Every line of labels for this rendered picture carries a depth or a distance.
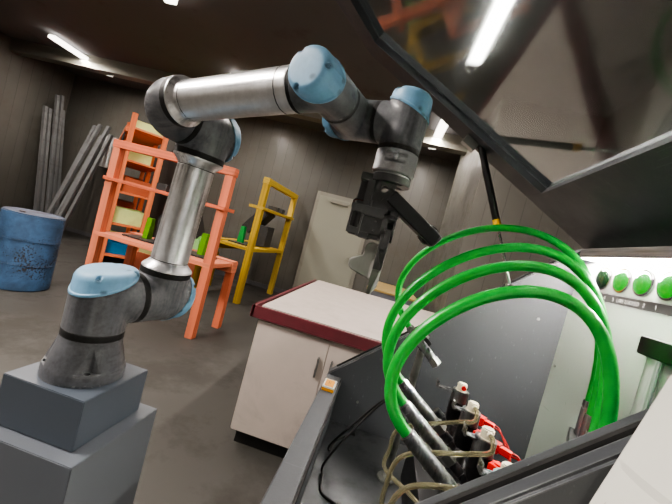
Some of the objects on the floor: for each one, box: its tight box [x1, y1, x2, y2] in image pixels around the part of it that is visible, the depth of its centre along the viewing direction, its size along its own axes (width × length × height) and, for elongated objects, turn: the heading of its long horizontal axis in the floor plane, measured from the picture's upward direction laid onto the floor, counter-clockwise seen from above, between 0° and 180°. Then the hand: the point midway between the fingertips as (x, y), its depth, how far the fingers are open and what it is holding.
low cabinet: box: [230, 279, 435, 458], centre depth 278 cm, size 189×223×84 cm
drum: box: [0, 206, 66, 292], centre depth 362 cm, size 52×53×79 cm
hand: (373, 288), depth 63 cm, fingers closed
